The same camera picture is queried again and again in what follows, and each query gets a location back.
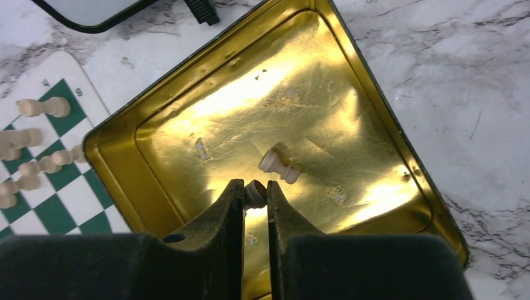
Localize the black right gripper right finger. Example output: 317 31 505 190
266 181 473 299

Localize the white chess piece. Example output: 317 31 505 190
0 149 21 161
1 127 43 151
18 156 62 176

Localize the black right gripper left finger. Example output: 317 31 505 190
1 179 245 299

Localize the green white chess mat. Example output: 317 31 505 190
1 51 129 238

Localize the small whiteboard with stand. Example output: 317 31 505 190
31 0 221 35

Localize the white rook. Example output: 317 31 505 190
16 96 71 118

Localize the white pawn in tin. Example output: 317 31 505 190
258 149 301 184

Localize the gold tin with white pieces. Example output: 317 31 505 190
82 0 470 300

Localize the white pawn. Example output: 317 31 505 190
51 144 86 166
1 175 41 196
244 180 267 210
0 194 18 209
258 149 301 184

